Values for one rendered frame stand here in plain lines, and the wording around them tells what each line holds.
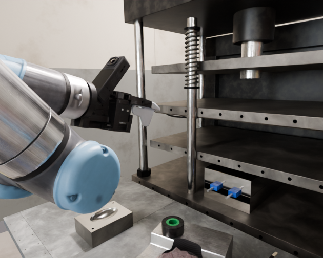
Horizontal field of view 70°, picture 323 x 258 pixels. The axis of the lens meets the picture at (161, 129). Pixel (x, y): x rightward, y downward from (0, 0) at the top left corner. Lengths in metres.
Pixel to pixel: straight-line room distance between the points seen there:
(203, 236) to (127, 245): 0.32
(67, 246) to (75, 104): 0.78
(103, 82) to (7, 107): 0.28
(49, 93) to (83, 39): 2.49
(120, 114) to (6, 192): 0.23
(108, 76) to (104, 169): 0.26
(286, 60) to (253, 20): 0.38
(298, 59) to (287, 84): 0.82
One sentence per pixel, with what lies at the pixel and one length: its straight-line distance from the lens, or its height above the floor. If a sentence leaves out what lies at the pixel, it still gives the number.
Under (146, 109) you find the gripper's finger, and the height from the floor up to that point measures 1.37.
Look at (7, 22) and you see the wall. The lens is 2.70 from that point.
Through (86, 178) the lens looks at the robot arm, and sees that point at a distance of 0.24.
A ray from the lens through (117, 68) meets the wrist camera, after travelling 0.48.
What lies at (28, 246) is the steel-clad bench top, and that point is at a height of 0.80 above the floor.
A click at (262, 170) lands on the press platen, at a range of 1.21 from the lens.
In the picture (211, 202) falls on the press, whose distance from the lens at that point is 1.35.
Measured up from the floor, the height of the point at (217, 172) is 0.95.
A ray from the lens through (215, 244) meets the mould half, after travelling 0.86.
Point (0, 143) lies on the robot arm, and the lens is 0.22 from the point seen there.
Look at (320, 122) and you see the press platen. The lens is 1.07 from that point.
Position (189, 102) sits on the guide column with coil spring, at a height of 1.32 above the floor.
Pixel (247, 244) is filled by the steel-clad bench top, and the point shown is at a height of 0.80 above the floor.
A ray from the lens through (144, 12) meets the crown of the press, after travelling 1.48.
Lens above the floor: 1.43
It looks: 11 degrees down
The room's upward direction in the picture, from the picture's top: 1 degrees counter-clockwise
